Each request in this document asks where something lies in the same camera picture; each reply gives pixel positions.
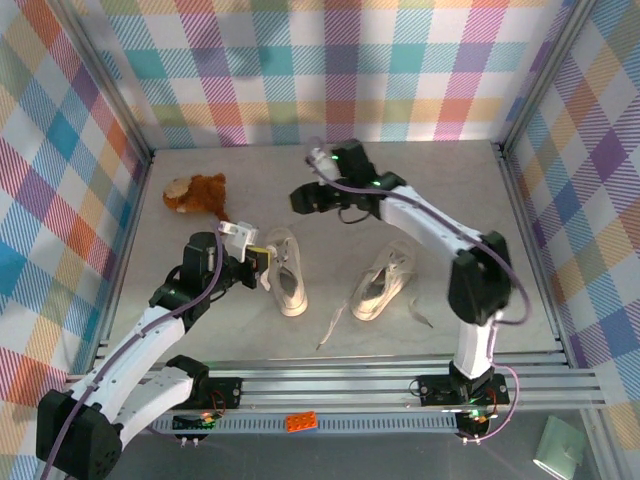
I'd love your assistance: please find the white sneaker with laces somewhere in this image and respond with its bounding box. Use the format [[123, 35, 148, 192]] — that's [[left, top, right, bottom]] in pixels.
[[258, 238, 301, 294]]

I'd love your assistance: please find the brown plush monkey toy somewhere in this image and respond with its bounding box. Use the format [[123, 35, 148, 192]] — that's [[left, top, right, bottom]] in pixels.
[[162, 172, 232, 224]]

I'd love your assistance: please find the orange toy brick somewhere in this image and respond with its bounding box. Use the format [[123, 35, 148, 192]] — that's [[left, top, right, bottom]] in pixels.
[[285, 410, 320, 433]]

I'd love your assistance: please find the pale green box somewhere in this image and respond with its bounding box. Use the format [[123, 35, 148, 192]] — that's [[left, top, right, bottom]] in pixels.
[[532, 415, 587, 479]]

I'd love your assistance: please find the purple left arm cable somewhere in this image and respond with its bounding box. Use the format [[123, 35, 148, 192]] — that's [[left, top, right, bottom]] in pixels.
[[37, 219, 226, 480]]

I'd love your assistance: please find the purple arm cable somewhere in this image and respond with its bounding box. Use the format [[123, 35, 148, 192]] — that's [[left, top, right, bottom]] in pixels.
[[305, 137, 531, 444], [37, 219, 226, 480]]

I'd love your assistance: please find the aluminium table side rail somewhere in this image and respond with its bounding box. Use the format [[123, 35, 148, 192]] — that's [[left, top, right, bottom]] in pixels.
[[494, 142, 574, 369], [89, 147, 156, 374]]

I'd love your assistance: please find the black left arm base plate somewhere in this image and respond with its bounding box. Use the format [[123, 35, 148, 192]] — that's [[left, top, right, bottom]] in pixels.
[[194, 375, 244, 411]]

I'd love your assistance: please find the aluminium front rail beam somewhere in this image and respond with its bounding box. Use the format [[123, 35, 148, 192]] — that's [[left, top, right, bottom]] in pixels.
[[59, 352, 609, 414]]

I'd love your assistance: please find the grey slotted cable duct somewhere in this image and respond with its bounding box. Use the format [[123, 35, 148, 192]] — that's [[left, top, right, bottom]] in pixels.
[[149, 414, 461, 435]]

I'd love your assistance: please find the aluminium frame post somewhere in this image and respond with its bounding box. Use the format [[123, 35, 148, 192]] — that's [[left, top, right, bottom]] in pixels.
[[57, 0, 156, 164], [497, 0, 601, 156]]

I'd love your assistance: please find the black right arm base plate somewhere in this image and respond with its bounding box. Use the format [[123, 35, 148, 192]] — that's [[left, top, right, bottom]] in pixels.
[[417, 373, 510, 407]]

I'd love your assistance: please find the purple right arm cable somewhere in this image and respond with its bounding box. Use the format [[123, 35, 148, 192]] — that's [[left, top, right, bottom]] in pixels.
[[305, 137, 531, 444]]

